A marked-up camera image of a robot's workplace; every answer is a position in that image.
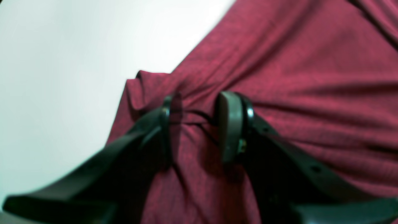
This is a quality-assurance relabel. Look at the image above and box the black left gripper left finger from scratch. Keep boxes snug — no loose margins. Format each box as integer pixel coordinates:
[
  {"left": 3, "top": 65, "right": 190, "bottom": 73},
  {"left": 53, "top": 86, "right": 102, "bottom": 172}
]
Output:
[{"left": 2, "top": 95, "right": 182, "bottom": 224}]

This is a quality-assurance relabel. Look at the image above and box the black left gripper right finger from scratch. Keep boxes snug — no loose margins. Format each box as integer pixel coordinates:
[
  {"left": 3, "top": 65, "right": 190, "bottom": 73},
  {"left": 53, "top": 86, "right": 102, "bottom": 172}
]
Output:
[{"left": 216, "top": 91, "right": 397, "bottom": 224}]

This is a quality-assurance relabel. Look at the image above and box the maroon t-shirt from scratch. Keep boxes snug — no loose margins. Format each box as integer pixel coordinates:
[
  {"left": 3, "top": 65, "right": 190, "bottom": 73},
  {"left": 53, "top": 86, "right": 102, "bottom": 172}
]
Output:
[{"left": 108, "top": 0, "right": 398, "bottom": 224}]

